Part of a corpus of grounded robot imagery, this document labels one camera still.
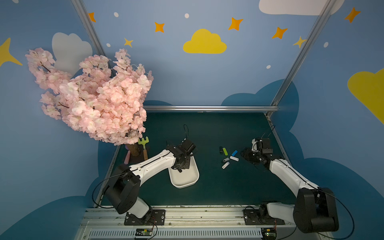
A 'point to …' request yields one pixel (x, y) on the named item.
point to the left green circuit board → (143, 232)
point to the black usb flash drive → (221, 150)
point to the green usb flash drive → (225, 151)
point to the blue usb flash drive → (234, 153)
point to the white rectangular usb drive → (234, 158)
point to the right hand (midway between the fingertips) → (244, 152)
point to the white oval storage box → (188, 178)
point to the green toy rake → (144, 142)
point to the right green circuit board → (269, 233)
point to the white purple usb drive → (224, 166)
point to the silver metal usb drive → (226, 159)
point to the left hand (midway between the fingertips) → (183, 162)
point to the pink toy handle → (127, 158)
